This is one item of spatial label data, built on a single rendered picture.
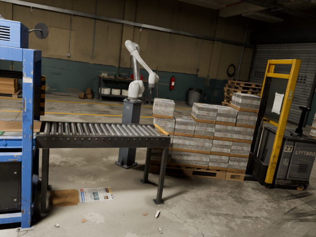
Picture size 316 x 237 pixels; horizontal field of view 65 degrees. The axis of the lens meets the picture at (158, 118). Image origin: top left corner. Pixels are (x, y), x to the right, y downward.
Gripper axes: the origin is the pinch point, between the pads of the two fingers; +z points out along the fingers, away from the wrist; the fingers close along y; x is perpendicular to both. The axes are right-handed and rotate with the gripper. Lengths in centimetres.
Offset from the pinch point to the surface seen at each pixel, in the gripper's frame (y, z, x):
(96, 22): 602, -172, 201
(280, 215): -102, 103, -168
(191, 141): -19, 49, -66
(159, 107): -17.2, 5.3, -13.6
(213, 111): -18, 1, -91
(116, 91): 572, 65, 104
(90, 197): -101, 101, 58
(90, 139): -124, 26, 57
